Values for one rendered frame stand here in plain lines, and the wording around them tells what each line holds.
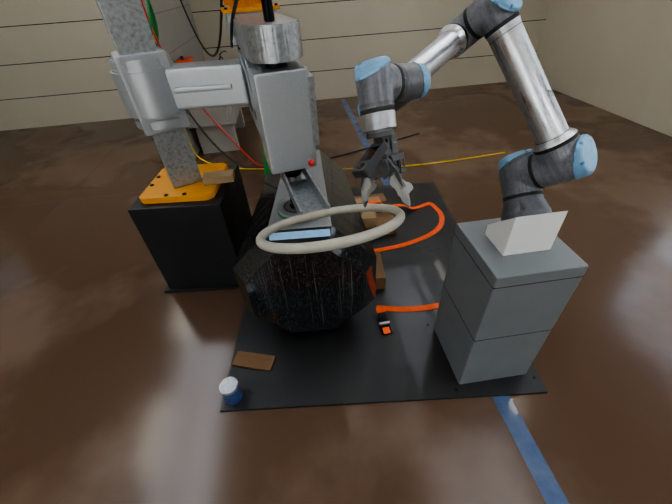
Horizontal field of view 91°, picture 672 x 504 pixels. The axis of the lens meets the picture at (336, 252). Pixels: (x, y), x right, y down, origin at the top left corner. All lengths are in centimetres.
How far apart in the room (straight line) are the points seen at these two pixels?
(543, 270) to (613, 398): 104
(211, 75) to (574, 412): 266
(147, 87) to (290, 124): 98
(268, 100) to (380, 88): 68
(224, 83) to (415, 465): 224
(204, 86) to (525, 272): 190
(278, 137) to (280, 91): 18
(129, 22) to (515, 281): 222
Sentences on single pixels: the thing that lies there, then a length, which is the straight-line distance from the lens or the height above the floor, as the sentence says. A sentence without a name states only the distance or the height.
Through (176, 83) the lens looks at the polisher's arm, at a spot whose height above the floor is 140.
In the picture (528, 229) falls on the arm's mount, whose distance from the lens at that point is 156.
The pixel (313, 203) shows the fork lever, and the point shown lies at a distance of 142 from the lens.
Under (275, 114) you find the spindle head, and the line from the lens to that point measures 150.
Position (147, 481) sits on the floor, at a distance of 214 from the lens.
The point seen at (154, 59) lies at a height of 153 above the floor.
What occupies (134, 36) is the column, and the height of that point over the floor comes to 163.
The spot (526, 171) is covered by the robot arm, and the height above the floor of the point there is 118.
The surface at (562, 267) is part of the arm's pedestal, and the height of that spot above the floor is 85.
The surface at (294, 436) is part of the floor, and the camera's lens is 197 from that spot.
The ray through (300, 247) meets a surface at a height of 127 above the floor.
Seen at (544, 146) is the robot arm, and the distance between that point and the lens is 149.
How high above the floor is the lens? 182
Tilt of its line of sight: 40 degrees down
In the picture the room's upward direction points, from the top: 4 degrees counter-clockwise
